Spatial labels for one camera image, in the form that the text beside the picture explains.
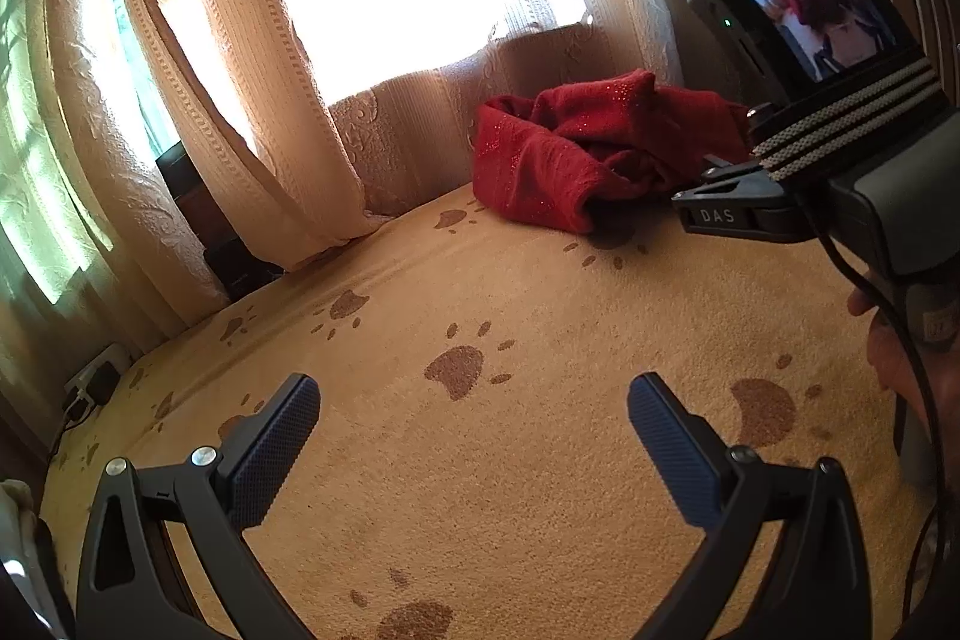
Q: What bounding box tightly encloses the red knit sweater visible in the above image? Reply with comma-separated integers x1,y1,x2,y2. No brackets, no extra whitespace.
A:
472,70,750,234

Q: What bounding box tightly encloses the person's right hand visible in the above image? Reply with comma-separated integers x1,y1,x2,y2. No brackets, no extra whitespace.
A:
866,315,960,489

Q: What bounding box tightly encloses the black power adapter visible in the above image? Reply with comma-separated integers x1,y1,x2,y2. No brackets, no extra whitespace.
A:
83,360,122,406

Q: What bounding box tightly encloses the white power strip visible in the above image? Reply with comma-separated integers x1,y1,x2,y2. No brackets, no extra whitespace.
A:
64,342,132,409

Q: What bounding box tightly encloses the beige folded garment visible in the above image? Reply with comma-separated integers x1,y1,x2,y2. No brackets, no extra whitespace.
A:
0,479,67,638

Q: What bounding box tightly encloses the black speaker box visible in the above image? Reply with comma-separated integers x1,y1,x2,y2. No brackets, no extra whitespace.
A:
156,142,283,302

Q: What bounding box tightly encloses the yellow paw print blanket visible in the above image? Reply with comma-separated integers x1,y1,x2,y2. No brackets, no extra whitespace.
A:
41,188,929,638

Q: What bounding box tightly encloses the ribbed peach curtain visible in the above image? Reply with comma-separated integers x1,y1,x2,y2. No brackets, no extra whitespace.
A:
124,0,386,271

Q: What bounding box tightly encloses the beige patterned curtain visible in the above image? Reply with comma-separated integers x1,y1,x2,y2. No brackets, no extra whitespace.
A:
2,0,680,403

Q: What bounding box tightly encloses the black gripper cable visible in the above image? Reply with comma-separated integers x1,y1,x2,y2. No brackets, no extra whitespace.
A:
817,233,949,619

